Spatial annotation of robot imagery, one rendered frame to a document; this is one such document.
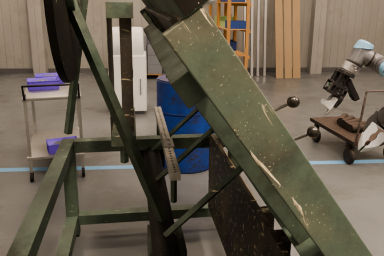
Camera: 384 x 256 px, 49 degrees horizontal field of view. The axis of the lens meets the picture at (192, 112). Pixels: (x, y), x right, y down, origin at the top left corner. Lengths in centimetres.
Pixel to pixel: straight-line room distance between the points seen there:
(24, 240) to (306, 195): 132
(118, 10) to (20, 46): 909
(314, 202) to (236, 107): 34
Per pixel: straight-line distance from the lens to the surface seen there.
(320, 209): 117
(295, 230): 134
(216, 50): 96
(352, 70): 198
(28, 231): 211
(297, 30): 1082
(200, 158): 455
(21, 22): 1139
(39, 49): 1105
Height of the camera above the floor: 181
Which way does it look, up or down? 15 degrees down
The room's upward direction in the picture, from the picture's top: 1 degrees clockwise
